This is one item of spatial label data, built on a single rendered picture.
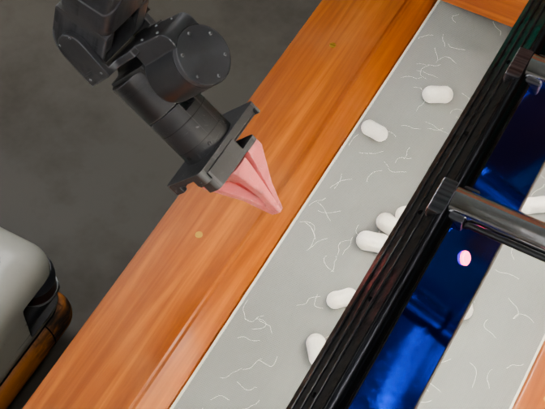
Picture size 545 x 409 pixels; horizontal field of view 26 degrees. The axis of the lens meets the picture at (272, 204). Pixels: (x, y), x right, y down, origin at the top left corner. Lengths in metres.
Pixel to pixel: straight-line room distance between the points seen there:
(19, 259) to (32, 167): 0.48
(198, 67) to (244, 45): 1.43
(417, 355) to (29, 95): 1.69
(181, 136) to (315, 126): 0.28
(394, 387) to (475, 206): 0.15
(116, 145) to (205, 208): 1.05
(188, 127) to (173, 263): 0.19
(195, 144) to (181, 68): 0.11
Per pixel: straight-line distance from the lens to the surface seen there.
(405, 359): 0.84
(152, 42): 1.06
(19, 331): 1.90
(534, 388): 1.21
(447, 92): 1.41
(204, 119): 1.12
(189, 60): 1.05
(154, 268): 1.25
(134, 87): 1.11
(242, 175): 1.13
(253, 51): 2.47
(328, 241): 1.30
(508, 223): 0.87
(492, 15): 1.45
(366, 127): 1.37
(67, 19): 1.09
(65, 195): 2.27
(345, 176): 1.35
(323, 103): 1.38
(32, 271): 1.87
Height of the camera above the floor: 1.83
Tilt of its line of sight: 55 degrees down
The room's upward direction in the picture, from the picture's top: straight up
